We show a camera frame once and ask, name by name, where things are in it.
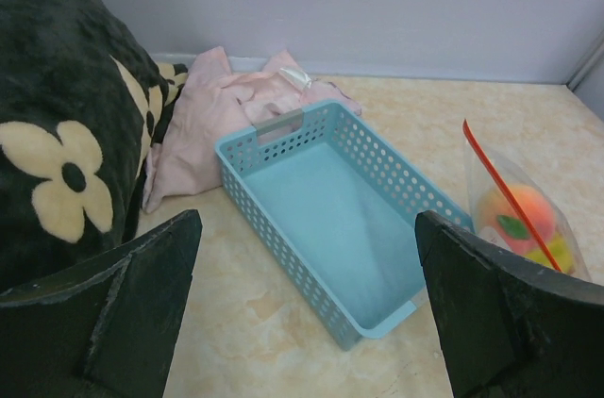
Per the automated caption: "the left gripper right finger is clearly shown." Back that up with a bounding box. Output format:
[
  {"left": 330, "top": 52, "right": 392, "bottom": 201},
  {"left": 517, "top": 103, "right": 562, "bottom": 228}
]
[{"left": 415, "top": 210, "right": 603, "bottom": 397}]

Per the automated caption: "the yellow starfruit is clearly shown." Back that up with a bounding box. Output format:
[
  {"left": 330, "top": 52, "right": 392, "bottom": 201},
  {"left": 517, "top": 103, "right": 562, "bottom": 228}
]
[{"left": 527, "top": 234, "right": 576, "bottom": 274}]

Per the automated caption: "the light blue plastic basket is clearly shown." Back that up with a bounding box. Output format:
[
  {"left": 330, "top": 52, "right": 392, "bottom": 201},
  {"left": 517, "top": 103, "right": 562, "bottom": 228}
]
[{"left": 215, "top": 100, "right": 472, "bottom": 350}]

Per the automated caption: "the black floral plush blanket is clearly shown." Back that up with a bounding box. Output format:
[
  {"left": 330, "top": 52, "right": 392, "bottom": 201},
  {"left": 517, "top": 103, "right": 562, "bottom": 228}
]
[{"left": 1, "top": 0, "right": 187, "bottom": 290}]

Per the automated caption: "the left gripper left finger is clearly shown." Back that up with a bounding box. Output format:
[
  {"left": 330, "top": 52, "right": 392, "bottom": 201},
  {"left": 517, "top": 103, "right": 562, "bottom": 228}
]
[{"left": 1, "top": 209, "right": 202, "bottom": 397}]

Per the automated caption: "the orange peach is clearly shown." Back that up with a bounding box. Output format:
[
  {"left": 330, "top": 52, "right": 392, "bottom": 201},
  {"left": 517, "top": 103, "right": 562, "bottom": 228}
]
[{"left": 474, "top": 184, "right": 556, "bottom": 256}]

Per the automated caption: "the clear zip top bag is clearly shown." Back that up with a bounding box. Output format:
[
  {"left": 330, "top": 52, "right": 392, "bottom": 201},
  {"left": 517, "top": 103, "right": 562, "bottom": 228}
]
[{"left": 462, "top": 122, "right": 591, "bottom": 281}]

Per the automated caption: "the pink cloth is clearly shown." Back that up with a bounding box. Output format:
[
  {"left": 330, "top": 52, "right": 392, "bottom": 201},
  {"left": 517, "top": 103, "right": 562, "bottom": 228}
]
[{"left": 142, "top": 47, "right": 361, "bottom": 213}]

